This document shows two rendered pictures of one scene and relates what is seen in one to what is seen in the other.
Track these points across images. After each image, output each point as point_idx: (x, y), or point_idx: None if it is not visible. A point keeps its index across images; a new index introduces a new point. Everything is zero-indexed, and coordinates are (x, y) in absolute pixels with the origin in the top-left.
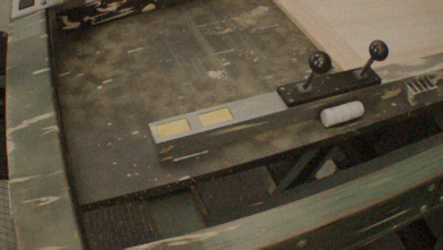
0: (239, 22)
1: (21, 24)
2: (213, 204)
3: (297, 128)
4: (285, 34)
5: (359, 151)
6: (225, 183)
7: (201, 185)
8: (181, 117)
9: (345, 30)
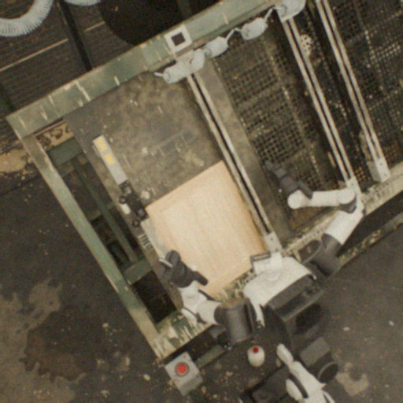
0: (186, 153)
1: (158, 46)
2: (231, 90)
3: (116, 187)
4: (179, 175)
5: None
6: (245, 97)
7: (247, 77)
8: (108, 146)
9: (184, 205)
